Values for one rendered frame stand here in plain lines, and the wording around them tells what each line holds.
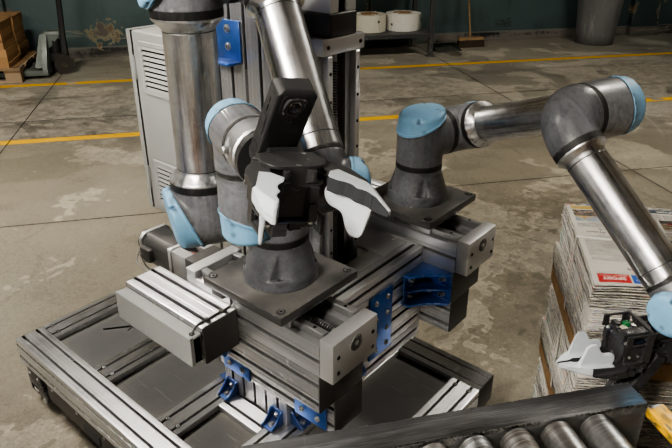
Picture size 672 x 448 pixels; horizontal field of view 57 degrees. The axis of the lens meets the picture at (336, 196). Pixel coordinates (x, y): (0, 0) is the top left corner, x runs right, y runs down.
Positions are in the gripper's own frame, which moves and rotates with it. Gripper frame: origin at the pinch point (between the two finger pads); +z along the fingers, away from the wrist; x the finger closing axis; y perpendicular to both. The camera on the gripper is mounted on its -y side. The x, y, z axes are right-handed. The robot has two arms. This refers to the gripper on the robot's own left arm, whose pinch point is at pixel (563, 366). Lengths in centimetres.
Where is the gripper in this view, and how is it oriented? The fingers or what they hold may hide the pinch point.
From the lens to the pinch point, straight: 117.8
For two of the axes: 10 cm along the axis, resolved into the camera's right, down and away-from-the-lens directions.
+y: -0.1, -9.1, -4.1
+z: -9.8, 0.9, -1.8
